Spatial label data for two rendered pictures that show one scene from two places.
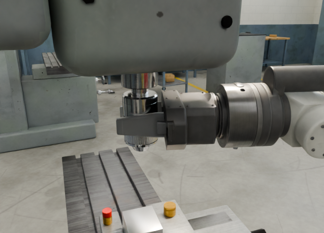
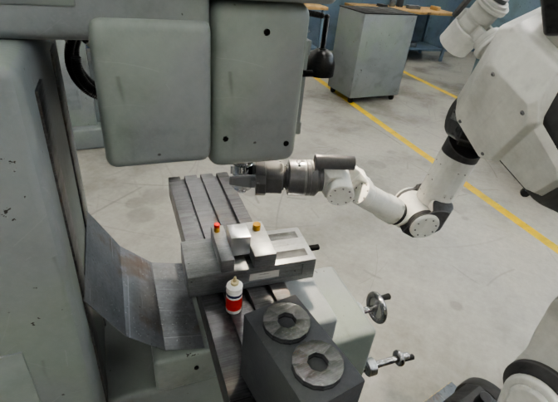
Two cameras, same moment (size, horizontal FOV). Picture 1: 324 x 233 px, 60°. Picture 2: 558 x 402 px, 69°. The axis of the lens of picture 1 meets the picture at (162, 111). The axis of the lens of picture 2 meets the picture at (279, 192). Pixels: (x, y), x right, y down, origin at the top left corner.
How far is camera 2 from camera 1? 0.61 m
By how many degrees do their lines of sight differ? 13
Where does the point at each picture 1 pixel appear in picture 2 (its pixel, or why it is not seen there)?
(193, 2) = (270, 136)
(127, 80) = not seen: hidden behind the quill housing
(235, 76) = (367, 71)
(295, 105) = (326, 176)
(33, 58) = not seen: hidden behind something
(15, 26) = (200, 155)
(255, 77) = (394, 73)
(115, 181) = (217, 203)
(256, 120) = (303, 183)
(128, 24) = (240, 147)
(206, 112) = (277, 178)
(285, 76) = (321, 162)
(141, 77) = not seen: hidden behind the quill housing
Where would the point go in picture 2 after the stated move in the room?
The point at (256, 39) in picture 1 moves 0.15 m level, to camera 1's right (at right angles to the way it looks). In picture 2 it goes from (403, 20) to (415, 22)
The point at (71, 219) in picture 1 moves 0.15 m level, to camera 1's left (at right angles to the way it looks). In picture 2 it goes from (185, 228) to (137, 225)
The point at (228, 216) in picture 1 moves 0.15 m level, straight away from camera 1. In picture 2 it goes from (296, 234) to (307, 208)
